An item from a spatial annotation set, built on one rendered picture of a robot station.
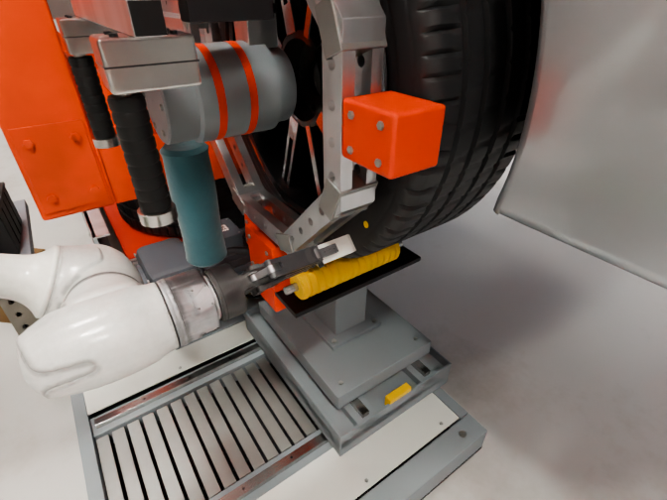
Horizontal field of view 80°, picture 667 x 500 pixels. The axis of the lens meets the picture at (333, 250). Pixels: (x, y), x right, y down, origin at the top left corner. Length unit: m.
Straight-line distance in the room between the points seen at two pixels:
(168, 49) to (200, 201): 0.41
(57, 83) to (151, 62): 0.64
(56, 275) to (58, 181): 0.53
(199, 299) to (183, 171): 0.34
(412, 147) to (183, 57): 0.25
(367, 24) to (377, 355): 0.76
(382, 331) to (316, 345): 0.18
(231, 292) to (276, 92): 0.32
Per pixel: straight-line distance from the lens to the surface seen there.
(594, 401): 1.43
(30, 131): 1.10
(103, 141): 0.83
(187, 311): 0.52
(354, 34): 0.48
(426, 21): 0.50
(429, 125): 0.45
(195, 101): 0.62
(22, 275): 0.65
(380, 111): 0.43
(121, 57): 0.46
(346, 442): 0.99
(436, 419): 1.12
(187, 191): 0.82
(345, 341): 1.04
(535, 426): 1.29
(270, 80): 0.66
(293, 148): 0.83
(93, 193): 1.15
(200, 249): 0.88
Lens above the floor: 0.99
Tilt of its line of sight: 33 degrees down
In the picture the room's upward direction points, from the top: straight up
